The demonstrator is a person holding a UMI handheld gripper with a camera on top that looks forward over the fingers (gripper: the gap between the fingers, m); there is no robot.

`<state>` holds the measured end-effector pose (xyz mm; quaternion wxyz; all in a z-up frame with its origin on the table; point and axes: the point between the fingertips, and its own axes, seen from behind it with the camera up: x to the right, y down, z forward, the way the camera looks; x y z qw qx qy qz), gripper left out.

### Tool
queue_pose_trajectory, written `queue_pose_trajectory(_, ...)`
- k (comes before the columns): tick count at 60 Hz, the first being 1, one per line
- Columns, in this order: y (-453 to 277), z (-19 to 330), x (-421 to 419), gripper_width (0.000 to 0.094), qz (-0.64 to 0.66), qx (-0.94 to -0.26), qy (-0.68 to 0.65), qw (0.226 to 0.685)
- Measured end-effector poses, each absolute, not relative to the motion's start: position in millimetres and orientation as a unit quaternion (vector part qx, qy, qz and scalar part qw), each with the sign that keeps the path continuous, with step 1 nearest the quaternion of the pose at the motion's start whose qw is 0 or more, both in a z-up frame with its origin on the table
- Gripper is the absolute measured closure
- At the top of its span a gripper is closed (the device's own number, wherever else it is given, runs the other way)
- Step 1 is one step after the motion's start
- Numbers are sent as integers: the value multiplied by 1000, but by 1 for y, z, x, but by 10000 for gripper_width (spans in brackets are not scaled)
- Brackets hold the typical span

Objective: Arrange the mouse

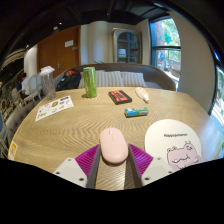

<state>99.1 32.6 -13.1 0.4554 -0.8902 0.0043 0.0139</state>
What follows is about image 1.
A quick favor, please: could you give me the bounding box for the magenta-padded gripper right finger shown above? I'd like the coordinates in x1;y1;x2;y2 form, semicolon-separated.
127;143;176;188

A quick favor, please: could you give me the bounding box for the tall black-framed window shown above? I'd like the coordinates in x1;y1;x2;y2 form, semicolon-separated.
149;15;183;91

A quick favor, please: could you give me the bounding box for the brown wooden door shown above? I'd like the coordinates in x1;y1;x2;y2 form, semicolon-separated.
37;26;82;78

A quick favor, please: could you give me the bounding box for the green drink can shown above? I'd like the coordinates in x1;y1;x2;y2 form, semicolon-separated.
82;66;98;99

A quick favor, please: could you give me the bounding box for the white sticker sheet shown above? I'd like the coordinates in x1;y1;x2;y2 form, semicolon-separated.
34;95;75;122

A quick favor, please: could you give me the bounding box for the yellow and white card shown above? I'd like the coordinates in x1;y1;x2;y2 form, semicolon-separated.
7;141;18;161

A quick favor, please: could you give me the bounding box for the black and orange box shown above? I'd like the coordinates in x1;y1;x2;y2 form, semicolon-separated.
107;89;133;106

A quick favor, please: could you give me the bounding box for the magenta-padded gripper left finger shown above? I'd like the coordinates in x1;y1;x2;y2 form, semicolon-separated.
52;144;102;190

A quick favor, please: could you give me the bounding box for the small green blue pack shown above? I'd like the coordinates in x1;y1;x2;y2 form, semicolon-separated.
124;106;150;118

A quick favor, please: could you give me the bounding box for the clear plastic wrapped packet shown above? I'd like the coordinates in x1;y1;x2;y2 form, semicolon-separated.
134;86;150;103

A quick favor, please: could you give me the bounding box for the grey tufted chair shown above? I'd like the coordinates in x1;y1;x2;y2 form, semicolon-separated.
4;99;38;144

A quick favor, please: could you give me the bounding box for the glass door cabinet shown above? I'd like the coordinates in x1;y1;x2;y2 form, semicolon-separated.
111;28;142;65

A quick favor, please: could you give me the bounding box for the wide black-framed window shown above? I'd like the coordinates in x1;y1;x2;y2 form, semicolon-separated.
209;63;224;159

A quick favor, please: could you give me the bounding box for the small striped cushion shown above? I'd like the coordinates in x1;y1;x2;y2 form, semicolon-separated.
119;71;148;88

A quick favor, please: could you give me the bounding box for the large striped cushion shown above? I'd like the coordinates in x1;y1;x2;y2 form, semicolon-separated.
78;70;125;89

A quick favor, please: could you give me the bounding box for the clear plastic lidded jug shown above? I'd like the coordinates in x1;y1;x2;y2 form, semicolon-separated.
39;65;57;101

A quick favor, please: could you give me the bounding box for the round white cartoon mouse pad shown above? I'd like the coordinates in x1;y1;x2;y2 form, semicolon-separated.
144;118;204;173

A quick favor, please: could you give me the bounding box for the group of white chairs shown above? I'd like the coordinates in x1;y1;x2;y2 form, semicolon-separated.
20;73;44;105

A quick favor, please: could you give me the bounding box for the pink computer mouse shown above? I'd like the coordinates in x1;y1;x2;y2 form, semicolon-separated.
99;127;130;165

